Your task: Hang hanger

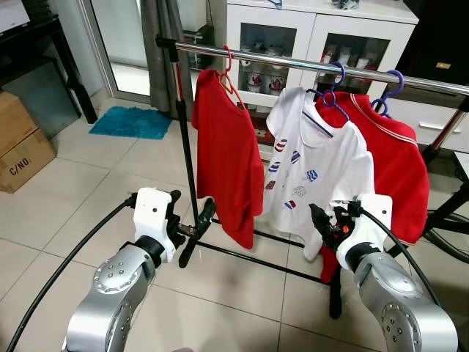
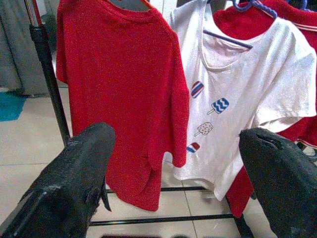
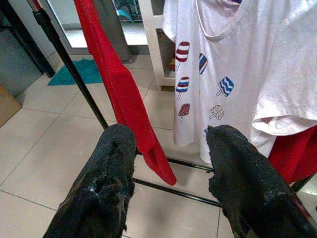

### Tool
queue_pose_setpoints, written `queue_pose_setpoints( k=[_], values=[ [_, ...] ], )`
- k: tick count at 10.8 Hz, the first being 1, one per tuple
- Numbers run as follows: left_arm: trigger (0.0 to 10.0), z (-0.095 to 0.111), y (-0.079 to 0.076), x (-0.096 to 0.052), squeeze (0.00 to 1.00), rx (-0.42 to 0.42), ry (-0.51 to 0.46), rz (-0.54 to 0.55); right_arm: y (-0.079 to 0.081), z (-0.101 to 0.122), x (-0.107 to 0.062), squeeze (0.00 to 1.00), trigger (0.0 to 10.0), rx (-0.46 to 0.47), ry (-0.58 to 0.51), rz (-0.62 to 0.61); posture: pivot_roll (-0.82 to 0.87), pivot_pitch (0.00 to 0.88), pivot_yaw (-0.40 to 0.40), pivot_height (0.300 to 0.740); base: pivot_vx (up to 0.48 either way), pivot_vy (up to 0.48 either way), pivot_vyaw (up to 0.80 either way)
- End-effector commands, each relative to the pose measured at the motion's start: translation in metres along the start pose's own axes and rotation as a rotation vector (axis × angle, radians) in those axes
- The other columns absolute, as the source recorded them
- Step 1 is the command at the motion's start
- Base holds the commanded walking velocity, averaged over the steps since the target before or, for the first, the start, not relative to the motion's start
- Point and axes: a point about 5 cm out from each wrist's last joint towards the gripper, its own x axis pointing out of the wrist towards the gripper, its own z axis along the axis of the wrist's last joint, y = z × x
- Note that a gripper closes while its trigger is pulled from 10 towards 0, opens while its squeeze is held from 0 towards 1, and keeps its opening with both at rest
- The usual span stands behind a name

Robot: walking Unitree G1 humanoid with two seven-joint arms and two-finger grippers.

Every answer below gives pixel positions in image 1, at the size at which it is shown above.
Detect black chrome clothes rack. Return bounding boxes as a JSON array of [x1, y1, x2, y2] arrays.
[[155, 35, 469, 320]]

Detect purple plastic hanger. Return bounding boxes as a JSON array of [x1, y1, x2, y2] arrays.
[[370, 70, 405, 118]]

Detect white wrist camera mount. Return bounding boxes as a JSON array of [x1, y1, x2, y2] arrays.
[[344, 194, 393, 257], [133, 188, 179, 263]]

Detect black cabinet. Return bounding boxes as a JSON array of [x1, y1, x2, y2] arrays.
[[396, 0, 469, 85]]

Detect red plastic hanger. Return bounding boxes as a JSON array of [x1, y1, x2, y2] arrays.
[[217, 45, 246, 111]]

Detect blue plastic hanger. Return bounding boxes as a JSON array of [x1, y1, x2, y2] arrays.
[[314, 62, 351, 122]]

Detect printed cardboard box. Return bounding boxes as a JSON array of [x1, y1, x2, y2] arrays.
[[0, 128, 57, 194]]

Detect white glass door cabinet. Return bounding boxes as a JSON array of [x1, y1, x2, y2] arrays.
[[226, 0, 469, 155]]

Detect plain red t-shirt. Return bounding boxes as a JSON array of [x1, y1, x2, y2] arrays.
[[192, 70, 265, 250]]

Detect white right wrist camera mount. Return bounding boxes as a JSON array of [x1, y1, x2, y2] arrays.
[[344, 194, 393, 257]]

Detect white table black legs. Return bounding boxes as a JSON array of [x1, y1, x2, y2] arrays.
[[425, 150, 469, 235]]

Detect black desk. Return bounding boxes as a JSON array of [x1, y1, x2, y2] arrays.
[[0, 0, 98, 125]]

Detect glass sliding door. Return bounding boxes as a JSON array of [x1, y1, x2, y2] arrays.
[[73, 0, 158, 103]]

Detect teal shaggy rug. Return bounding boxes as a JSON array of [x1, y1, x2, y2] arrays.
[[89, 106, 173, 140]]

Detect white printed t-shirt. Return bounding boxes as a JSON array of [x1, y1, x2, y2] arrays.
[[262, 87, 376, 261]]

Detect black corrugated hose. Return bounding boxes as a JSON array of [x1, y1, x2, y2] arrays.
[[425, 227, 469, 265]]

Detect grey curtain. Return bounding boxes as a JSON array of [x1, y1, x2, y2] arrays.
[[141, 0, 193, 118]]

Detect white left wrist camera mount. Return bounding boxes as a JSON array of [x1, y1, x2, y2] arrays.
[[133, 188, 179, 263]]

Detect red polo shirt white trim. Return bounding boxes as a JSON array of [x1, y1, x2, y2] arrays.
[[317, 89, 432, 246]]

